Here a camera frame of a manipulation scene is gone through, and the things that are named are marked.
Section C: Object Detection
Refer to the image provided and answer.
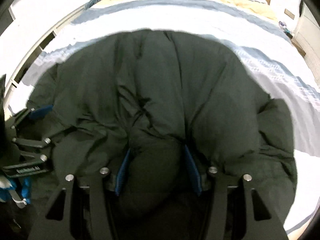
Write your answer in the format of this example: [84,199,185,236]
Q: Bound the black puffy jacket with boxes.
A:
[27,30,297,239]

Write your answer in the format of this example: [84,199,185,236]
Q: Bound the wooden nightstand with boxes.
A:
[291,37,306,57]

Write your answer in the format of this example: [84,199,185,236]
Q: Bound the striped bed cover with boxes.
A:
[22,0,319,235]

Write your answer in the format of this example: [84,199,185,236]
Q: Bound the wall light switch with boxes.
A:
[284,9,295,20]

